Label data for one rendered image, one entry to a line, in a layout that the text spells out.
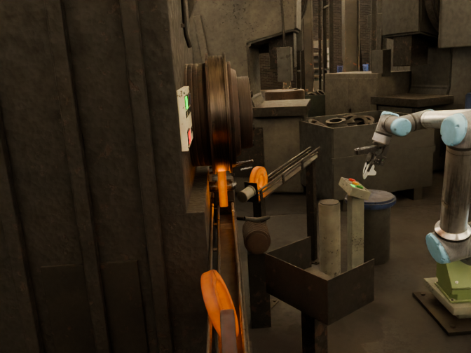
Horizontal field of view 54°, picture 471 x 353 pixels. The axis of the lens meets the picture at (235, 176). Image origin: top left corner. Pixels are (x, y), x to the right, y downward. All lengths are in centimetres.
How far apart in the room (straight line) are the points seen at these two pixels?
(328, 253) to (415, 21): 314
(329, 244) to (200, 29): 264
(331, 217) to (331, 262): 27
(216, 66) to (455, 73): 410
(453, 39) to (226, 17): 220
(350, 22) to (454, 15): 582
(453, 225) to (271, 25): 282
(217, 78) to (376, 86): 411
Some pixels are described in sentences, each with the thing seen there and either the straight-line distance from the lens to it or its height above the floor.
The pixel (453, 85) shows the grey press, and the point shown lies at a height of 94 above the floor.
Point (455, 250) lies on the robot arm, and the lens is 228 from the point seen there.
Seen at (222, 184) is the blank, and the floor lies 85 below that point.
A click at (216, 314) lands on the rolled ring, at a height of 71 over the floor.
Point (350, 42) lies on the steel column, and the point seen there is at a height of 160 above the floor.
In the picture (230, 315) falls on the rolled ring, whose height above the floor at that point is 76.
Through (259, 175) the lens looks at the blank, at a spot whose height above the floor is 74.
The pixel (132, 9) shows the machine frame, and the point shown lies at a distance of 135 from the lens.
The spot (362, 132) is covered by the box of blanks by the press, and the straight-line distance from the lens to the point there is 405.
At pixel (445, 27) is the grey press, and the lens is 501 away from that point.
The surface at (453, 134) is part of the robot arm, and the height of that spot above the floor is 100.
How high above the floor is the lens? 131
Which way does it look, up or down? 14 degrees down
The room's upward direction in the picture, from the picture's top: 4 degrees counter-clockwise
